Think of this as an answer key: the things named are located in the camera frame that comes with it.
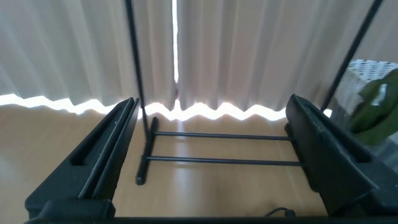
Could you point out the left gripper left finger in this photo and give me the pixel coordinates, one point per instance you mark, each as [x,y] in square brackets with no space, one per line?
[56,189]

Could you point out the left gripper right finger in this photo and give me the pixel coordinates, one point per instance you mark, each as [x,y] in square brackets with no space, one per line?
[335,180]

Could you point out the black clothes rack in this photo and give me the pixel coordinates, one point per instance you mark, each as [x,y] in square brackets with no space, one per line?
[146,155]

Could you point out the white laundry basket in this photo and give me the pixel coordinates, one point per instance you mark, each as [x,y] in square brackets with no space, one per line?
[357,74]

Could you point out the green garment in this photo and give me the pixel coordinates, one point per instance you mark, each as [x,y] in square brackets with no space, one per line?
[373,118]

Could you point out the beige curtain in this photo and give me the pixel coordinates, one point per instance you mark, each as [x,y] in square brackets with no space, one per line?
[248,46]

